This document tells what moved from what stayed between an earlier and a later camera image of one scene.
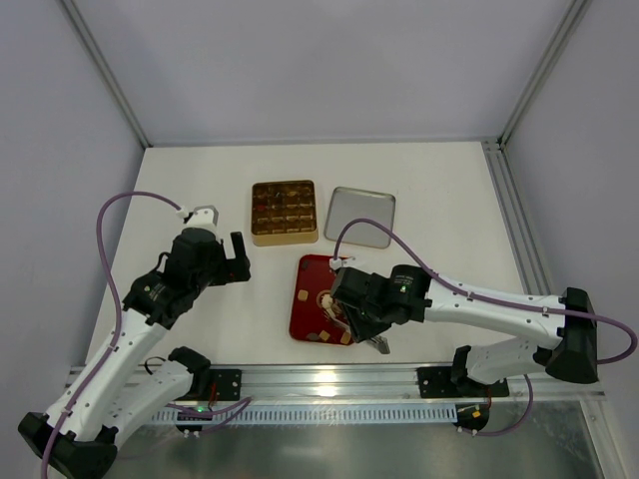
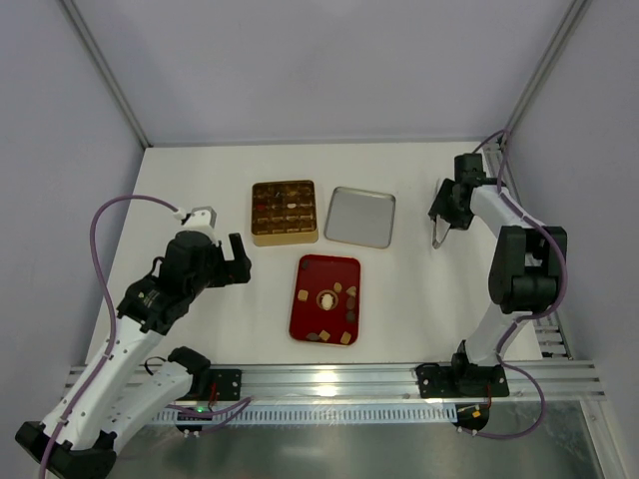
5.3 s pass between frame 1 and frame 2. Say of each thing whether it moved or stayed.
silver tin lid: stayed
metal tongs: moved
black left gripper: stayed
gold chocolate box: stayed
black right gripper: moved
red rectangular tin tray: stayed
